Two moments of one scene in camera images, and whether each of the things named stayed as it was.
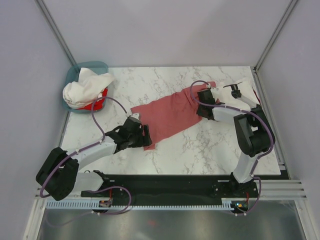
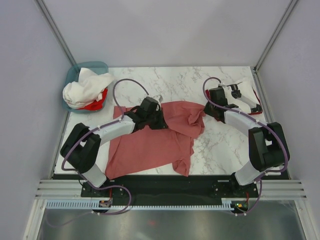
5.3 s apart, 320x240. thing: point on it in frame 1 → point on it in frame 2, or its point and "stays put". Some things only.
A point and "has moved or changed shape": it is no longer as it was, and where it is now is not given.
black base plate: x=172 y=187 stays put
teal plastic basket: x=72 y=74 stays put
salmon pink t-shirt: x=170 y=115 has moved or changed shape
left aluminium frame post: x=54 y=29 stays put
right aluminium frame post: x=275 y=34 stays put
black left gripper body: x=136 y=140 → x=154 y=121
